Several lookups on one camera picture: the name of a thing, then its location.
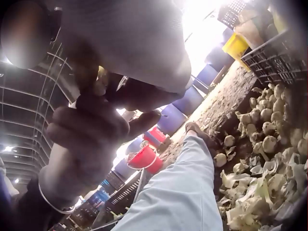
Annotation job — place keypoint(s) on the person's right hand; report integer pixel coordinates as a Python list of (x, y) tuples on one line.
[(134, 41)]

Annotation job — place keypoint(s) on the person's left fingers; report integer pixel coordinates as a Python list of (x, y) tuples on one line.
[(79, 125)]

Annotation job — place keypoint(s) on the person's right fingers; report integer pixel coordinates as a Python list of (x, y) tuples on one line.
[(144, 96)]

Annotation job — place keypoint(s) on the pile of cauliflowers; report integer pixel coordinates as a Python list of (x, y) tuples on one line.
[(262, 168)]

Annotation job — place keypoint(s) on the person's left thumb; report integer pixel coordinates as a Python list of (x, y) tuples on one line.
[(144, 122)]

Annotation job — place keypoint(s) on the row of blue barrels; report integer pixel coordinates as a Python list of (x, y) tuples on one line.
[(187, 98)]

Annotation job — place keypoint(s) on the large black plastic crate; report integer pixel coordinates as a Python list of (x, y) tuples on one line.
[(274, 65)]

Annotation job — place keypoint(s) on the yellow crate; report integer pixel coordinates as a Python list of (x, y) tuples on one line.
[(235, 47)]

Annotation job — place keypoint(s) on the person's left hand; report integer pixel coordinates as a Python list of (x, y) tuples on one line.
[(86, 144)]

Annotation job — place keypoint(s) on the person's legs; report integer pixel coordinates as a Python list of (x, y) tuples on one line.
[(173, 187)]

